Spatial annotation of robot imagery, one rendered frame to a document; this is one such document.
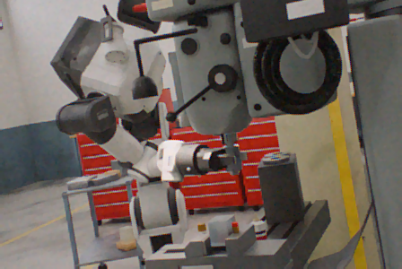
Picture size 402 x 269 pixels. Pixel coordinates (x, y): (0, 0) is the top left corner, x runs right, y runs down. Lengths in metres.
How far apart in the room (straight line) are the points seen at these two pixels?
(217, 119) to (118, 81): 0.45
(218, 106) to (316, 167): 1.89
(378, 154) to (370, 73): 0.18
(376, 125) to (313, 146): 2.00
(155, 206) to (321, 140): 1.36
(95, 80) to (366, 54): 0.89
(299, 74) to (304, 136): 1.92
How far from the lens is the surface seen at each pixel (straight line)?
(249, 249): 1.54
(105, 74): 1.95
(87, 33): 2.06
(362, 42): 1.41
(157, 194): 2.28
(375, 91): 1.41
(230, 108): 1.56
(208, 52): 1.57
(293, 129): 3.40
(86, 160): 7.27
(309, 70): 1.48
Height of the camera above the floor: 1.45
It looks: 3 degrees down
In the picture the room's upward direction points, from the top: 10 degrees counter-clockwise
